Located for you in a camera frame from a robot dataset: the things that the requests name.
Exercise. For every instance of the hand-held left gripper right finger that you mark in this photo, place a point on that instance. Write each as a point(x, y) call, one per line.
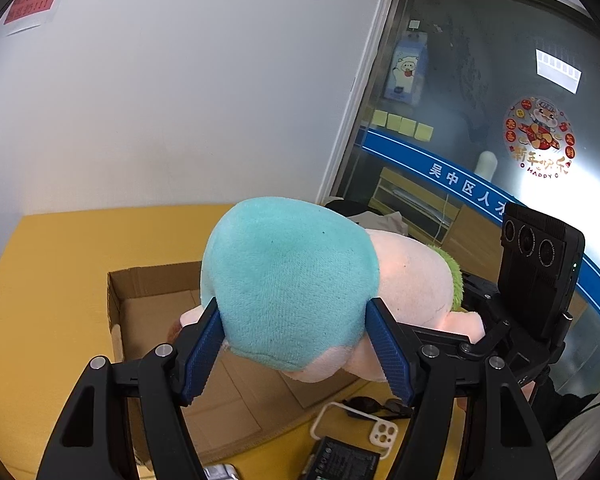
point(387, 355)

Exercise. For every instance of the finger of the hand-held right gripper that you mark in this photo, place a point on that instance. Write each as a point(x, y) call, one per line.
point(492, 335)
point(480, 292)

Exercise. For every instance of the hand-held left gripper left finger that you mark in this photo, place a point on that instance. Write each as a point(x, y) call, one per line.
point(202, 355)

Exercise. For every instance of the brown cardboard box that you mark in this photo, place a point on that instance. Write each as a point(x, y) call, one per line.
point(150, 310)

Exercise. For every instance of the white phone case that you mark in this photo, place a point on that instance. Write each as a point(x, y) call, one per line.
point(381, 432)

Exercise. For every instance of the black rectangular box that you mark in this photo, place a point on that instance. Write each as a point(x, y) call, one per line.
point(340, 460)

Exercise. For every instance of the silver phone stand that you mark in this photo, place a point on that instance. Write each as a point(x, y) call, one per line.
point(220, 472)

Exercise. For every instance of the plush pig toy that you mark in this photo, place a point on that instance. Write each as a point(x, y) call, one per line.
point(290, 270)

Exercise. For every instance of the yellow wooden desktop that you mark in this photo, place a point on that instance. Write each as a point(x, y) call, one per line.
point(55, 240)

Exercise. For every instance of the wooden shelf behind glass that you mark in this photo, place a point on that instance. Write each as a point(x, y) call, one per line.
point(405, 200)

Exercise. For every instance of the blue window band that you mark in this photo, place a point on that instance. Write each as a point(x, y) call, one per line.
point(430, 162)

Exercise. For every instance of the round red festive sticker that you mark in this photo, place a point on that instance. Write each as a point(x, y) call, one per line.
point(540, 135)

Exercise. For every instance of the yellow sticky note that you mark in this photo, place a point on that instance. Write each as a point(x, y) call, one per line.
point(394, 122)
point(423, 131)
point(379, 119)
point(408, 126)

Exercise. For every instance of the glass partition window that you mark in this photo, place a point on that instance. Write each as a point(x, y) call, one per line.
point(460, 60)

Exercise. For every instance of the cartoon animal poster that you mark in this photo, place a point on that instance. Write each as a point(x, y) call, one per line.
point(405, 67)

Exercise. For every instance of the red wall notice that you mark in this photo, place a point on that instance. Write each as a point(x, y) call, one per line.
point(32, 2)

